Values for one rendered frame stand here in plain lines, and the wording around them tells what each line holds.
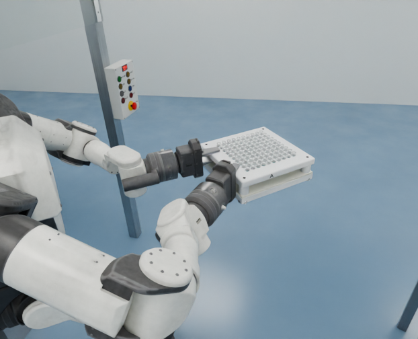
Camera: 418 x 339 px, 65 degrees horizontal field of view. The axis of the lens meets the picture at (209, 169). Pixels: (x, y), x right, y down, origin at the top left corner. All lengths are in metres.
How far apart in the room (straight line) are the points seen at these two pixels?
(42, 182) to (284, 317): 1.44
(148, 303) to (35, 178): 0.32
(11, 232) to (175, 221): 0.28
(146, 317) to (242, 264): 1.58
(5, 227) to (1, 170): 0.16
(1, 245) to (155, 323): 0.22
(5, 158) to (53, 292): 0.27
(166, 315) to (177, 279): 0.06
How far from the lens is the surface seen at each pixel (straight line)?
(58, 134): 1.06
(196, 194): 0.75
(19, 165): 0.65
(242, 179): 0.86
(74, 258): 0.48
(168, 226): 0.65
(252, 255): 2.09
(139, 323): 0.50
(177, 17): 4.26
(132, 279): 0.45
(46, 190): 0.69
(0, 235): 0.52
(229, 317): 1.83
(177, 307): 0.50
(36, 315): 0.93
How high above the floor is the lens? 1.52
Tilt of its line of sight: 32 degrees down
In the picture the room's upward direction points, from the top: 2 degrees counter-clockwise
